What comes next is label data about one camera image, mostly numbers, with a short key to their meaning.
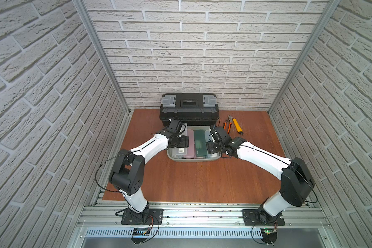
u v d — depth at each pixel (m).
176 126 0.72
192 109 0.99
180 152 0.88
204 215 0.76
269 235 0.71
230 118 1.14
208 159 0.92
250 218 0.74
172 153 0.94
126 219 0.73
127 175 0.46
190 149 0.94
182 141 0.83
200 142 0.96
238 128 1.10
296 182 0.44
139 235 0.72
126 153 0.49
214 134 0.67
